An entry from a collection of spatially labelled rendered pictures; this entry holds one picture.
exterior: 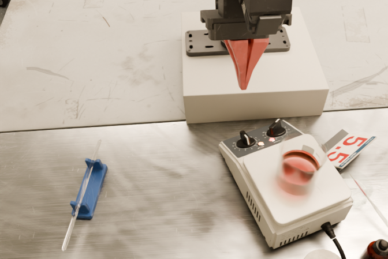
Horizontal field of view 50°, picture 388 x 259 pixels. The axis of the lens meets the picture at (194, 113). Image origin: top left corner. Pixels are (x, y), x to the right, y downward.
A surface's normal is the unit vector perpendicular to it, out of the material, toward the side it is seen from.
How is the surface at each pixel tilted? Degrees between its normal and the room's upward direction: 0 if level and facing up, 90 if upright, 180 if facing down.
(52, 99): 0
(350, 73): 0
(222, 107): 90
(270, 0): 62
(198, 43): 4
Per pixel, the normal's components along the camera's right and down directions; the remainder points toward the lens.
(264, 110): 0.04, 0.78
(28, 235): -0.06, -0.62
